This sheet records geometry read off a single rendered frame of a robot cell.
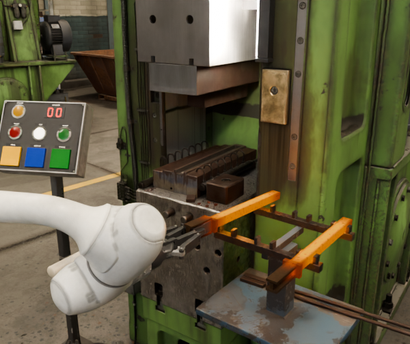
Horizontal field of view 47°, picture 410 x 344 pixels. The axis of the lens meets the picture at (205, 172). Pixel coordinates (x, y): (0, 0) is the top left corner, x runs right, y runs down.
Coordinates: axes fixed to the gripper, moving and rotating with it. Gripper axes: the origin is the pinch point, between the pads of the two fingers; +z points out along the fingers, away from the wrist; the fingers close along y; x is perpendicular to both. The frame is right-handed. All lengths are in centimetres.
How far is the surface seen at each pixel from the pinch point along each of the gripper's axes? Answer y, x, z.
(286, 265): 24.0, -3.1, 2.9
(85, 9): -793, 70, 572
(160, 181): -45, -6, 32
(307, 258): 25.8, -3.5, 9.9
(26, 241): -216, -99, 70
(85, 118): -77, 14, 24
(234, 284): -5.7, -30.3, 25.2
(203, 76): -29, 33, 37
